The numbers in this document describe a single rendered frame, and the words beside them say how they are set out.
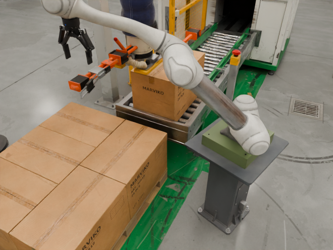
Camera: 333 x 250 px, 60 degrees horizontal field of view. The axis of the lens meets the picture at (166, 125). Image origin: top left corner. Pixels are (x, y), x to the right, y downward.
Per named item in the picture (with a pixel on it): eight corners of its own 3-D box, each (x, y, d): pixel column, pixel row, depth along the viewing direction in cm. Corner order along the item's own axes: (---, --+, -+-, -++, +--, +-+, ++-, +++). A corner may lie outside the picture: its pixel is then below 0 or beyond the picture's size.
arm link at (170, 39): (166, 26, 141) (169, 36, 131) (196, 43, 148) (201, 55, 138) (153, 47, 148) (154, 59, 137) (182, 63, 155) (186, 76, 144)
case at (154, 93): (165, 81, 296) (165, 44, 271) (201, 91, 281) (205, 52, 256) (133, 111, 254) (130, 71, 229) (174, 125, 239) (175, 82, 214)
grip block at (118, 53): (116, 57, 181) (115, 48, 178) (129, 60, 178) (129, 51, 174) (108, 62, 176) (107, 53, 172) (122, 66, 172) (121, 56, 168)
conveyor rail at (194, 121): (250, 44, 406) (253, 31, 394) (254, 45, 404) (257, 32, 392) (183, 142, 244) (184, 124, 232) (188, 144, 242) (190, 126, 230)
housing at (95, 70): (96, 72, 165) (95, 65, 162) (106, 75, 163) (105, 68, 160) (88, 78, 160) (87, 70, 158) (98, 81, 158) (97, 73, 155)
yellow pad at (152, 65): (158, 52, 211) (157, 45, 208) (170, 54, 207) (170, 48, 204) (133, 72, 187) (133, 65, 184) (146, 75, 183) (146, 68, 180)
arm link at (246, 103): (249, 117, 190) (254, 89, 176) (258, 135, 176) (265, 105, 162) (224, 119, 189) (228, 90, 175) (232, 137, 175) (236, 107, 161)
